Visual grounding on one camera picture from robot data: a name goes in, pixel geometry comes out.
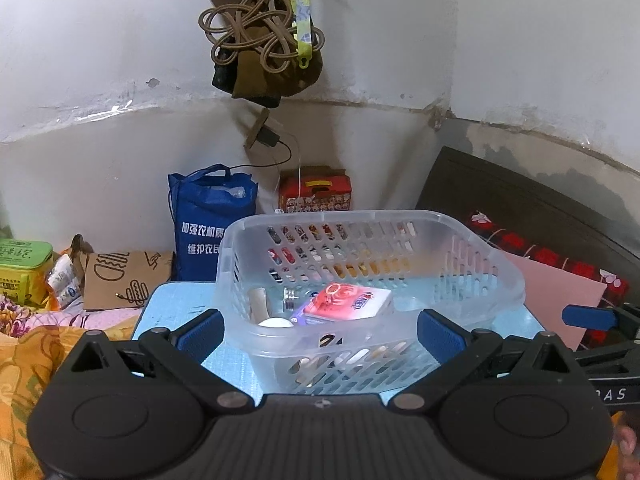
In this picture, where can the black wall charger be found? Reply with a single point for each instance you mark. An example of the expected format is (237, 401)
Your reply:
(268, 137)

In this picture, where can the brown paper bag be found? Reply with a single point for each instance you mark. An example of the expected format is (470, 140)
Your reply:
(117, 280)

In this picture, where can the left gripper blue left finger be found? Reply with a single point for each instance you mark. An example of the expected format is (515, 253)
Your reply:
(181, 353)

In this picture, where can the pink white tissue box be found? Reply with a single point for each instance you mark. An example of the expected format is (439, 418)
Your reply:
(342, 302)

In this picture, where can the green tin box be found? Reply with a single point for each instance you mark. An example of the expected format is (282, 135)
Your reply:
(24, 265)

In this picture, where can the red cartoon gift box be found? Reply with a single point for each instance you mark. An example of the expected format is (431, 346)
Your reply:
(314, 188)

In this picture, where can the clear plastic lattice basket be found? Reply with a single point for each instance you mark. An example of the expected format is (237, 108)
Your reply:
(426, 259)

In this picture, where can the blue woven table mat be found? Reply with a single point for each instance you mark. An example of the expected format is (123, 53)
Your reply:
(176, 304)

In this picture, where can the white snack packet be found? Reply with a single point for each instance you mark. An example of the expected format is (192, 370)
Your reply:
(63, 284)

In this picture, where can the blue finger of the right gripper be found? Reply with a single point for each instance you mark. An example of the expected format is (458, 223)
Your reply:
(589, 318)

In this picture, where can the red black plaid pillow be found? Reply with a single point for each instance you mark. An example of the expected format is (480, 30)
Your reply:
(616, 288)

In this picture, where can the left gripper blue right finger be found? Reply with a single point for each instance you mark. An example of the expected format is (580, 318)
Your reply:
(461, 355)

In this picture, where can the person's right hand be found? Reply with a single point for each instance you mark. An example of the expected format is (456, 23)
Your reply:
(628, 466)

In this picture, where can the dark wooden headboard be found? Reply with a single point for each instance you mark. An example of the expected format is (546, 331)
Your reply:
(460, 184)

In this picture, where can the orange floral blanket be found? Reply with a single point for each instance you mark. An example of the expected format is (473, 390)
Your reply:
(27, 366)

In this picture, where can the blue tote bag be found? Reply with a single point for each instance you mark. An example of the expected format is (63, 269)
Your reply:
(202, 206)

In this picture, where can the pink board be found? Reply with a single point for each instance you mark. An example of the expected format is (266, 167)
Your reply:
(549, 290)

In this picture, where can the brown hanging bag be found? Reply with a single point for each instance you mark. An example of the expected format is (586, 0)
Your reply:
(245, 77)

